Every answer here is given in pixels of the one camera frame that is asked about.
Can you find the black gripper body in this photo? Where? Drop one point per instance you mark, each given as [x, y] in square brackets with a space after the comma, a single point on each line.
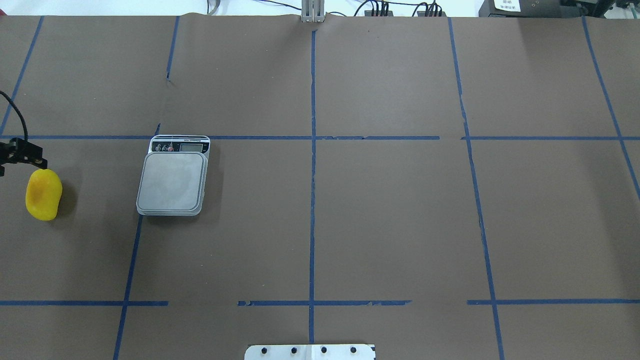
[26, 151]

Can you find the silver digital kitchen scale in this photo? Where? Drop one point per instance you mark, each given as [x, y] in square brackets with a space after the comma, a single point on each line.
[173, 176]

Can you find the black power strip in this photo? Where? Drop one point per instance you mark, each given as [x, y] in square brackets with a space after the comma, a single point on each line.
[379, 9]
[429, 10]

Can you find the black power strip right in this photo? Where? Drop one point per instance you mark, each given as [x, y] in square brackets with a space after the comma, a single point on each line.
[429, 10]

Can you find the aluminium camera post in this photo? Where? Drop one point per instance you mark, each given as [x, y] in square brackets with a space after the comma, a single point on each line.
[313, 11]

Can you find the black computer box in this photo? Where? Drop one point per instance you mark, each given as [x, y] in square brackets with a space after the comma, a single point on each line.
[532, 9]

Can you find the yellow mango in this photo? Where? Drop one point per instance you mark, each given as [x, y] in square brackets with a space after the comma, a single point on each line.
[43, 193]

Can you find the black power strip left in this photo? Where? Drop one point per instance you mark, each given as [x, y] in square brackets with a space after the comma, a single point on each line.
[379, 9]

